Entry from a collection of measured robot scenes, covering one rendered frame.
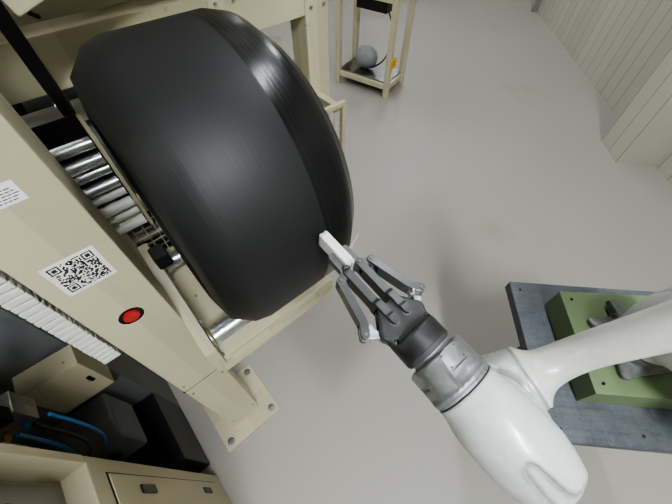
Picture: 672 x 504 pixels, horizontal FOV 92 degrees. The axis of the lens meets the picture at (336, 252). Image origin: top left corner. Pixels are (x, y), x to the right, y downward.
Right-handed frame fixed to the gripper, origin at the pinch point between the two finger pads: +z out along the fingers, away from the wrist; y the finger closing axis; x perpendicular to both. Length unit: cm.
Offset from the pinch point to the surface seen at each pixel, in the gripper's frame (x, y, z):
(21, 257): -1.8, 35.8, 24.9
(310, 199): -5.3, -0.5, 7.4
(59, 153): 14, 27, 64
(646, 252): 114, -208, -75
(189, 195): -10.8, 14.3, 13.5
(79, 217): -3.7, 27.2, 25.2
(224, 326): 33.8, 19.4, 13.7
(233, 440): 124, 42, 3
